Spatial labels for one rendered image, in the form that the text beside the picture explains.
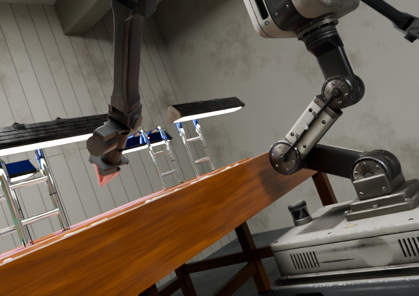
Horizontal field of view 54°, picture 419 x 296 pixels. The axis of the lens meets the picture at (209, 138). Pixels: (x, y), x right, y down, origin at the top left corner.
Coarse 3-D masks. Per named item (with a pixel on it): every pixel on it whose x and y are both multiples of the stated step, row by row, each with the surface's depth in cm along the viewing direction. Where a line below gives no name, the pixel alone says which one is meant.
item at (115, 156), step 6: (114, 150) 114; (120, 150) 116; (90, 156) 116; (96, 156) 117; (102, 156) 116; (108, 156) 115; (114, 156) 115; (120, 156) 117; (90, 162) 115; (96, 162) 115; (102, 162) 116; (108, 162) 116; (114, 162) 116; (120, 162) 119; (126, 162) 120; (102, 168) 113; (108, 168) 115
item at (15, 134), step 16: (0, 128) 117; (16, 128) 121; (32, 128) 124; (48, 128) 128; (64, 128) 132; (80, 128) 136; (96, 128) 141; (0, 144) 112; (16, 144) 116; (32, 144) 121
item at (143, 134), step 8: (152, 128) 240; (160, 128) 237; (128, 136) 230; (144, 136) 224; (168, 144) 237; (152, 152) 224; (160, 152) 229; (168, 152) 235; (152, 160) 223; (176, 168) 235; (160, 176) 223
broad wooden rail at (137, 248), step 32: (256, 160) 160; (192, 192) 123; (224, 192) 136; (256, 192) 152; (96, 224) 96; (128, 224) 100; (160, 224) 108; (192, 224) 118; (224, 224) 130; (32, 256) 79; (64, 256) 84; (96, 256) 90; (128, 256) 97; (160, 256) 105; (192, 256) 114; (0, 288) 73; (32, 288) 77; (64, 288) 82; (96, 288) 87; (128, 288) 94
